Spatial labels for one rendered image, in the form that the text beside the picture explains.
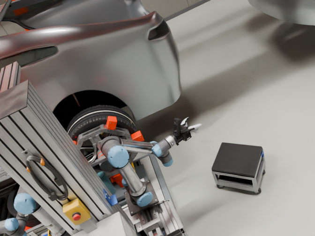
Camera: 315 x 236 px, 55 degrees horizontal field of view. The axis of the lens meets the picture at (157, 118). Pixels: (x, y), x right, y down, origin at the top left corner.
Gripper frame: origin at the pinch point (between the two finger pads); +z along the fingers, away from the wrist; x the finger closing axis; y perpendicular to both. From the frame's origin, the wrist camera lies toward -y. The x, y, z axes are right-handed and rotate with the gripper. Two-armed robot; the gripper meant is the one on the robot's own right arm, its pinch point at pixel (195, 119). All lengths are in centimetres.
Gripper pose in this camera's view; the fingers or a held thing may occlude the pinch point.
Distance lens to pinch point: 202.3
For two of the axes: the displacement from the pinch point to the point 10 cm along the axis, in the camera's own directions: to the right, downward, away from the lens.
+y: 3.9, 7.7, 5.0
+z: 7.9, -5.6, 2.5
